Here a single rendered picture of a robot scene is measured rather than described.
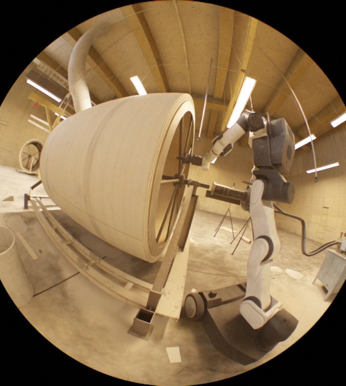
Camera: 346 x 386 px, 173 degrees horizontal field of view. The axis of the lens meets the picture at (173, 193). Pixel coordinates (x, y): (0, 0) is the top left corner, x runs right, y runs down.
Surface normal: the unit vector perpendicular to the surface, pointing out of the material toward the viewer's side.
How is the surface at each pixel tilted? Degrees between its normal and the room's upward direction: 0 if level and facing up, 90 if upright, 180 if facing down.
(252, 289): 90
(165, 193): 75
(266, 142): 101
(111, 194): 106
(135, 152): 92
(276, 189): 113
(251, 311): 90
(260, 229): 90
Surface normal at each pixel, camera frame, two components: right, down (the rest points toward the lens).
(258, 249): -0.95, -0.23
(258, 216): -0.90, 0.13
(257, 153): -0.96, -0.03
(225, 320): 0.23, -0.97
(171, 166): -0.25, 0.36
